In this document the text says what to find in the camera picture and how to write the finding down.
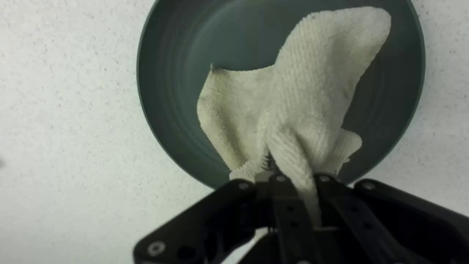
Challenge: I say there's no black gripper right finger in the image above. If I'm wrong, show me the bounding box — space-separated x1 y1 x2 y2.
313 175 469 264

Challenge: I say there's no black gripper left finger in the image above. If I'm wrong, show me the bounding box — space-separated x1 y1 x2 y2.
133 181 272 264

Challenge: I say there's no beige cloth towel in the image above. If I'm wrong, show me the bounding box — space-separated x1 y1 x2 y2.
196 6 391 223

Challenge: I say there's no grey round plate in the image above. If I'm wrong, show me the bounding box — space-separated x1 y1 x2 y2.
136 0 426 188

